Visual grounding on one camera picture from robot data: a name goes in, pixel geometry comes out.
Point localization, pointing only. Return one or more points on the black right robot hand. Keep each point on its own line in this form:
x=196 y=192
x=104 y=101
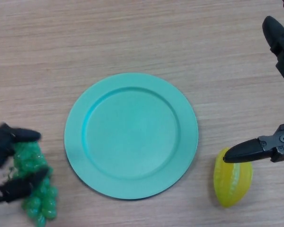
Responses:
x=246 y=152

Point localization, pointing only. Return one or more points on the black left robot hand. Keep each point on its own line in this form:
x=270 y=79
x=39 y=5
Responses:
x=0 y=146

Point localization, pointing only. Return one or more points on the green grapes bunch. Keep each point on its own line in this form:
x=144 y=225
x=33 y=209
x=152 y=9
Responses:
x=29 y=153

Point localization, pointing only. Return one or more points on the teal round plate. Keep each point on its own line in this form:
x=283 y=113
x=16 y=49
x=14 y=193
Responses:
x=131 y=137

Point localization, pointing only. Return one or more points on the yellow starfruit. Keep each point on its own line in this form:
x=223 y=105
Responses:
x=233 y=182

